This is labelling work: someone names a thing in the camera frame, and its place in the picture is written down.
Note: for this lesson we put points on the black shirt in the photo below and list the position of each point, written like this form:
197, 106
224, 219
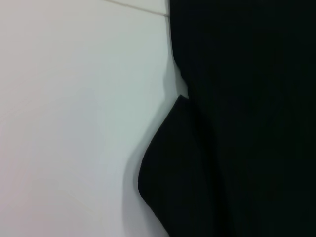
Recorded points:
242, 123

